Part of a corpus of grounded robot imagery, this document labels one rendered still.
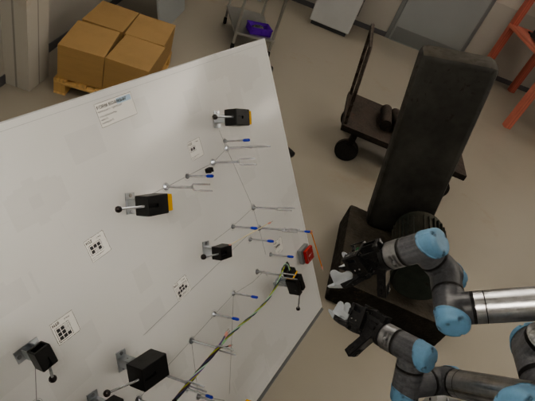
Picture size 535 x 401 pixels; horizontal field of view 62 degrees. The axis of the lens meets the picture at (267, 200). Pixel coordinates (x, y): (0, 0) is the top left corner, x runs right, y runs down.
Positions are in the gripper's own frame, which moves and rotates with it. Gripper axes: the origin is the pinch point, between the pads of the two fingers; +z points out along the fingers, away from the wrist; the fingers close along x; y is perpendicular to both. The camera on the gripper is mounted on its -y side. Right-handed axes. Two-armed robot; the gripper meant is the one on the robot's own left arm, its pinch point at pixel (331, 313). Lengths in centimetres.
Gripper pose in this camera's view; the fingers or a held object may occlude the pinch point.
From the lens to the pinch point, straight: 149.9
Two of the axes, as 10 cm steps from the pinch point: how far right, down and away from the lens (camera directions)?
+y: 3.3, -9.4, 0.0
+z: -6.1, -2.1, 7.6
